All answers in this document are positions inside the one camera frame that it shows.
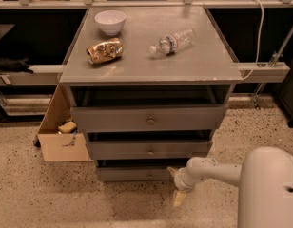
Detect clear plastic water bottle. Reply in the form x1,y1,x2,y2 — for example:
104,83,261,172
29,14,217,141
149,28,195,57

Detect grey middle drawer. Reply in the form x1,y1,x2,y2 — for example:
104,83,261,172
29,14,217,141
87,140,212,160

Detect open cardboard box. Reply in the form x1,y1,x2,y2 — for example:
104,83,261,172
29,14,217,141
35,85,89,162

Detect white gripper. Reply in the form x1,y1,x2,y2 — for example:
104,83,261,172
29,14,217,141
167,166,197,207

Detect grey top drawer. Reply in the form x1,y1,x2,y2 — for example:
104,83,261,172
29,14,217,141
70,105,226,132

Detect grey drawer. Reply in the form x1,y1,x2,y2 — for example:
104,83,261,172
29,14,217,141
96,166,173,182
70,105,226,132
87,140,212,160

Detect black object on shelf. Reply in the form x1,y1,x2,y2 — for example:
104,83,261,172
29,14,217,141
0,58,33,73

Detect yellow sponge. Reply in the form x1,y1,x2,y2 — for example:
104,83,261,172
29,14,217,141
58,122,77,134

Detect white cable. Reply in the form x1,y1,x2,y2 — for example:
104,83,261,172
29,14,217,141
243,0,265,81

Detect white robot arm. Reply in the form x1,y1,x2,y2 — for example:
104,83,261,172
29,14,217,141
168,147,293,228

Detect white bowl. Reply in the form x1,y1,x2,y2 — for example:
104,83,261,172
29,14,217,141
95,10,126,36

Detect metal rail frame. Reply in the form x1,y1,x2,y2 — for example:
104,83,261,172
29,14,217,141
0,0,289,112

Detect grey drawer cabinet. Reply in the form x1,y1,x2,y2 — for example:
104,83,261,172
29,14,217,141
60,6,241,181

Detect grey bottom drawer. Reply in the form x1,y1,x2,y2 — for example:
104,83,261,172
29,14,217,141
96,166,173,182

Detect crushed gold can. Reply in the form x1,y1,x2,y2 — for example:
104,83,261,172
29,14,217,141
87,38,124,65

